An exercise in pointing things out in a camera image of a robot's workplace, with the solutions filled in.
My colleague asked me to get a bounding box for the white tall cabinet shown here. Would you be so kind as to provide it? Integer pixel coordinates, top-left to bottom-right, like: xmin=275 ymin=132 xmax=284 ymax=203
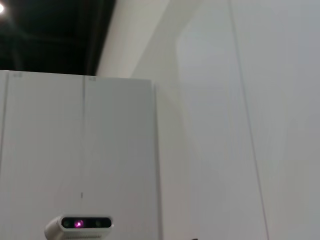
xmin=0 ymin=69 xmax=163 ymax=240

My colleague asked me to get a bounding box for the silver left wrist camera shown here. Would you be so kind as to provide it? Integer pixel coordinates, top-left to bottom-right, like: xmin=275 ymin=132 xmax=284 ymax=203
xmin=43 ymin=213 xmax=116 ymax=240

